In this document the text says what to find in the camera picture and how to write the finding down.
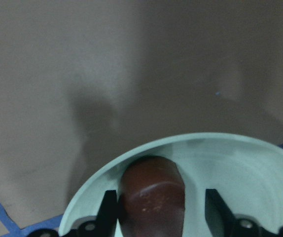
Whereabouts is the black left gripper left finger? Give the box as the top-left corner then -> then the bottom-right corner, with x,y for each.
70,190 -> 117,237

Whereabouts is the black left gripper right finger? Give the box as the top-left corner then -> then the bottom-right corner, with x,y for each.
205,189 -> 283,237

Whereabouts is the light green plate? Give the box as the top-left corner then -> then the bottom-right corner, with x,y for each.
58,133 -> 283,237

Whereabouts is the brown bun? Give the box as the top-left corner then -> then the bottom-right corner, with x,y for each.
118,156 -> 185,237

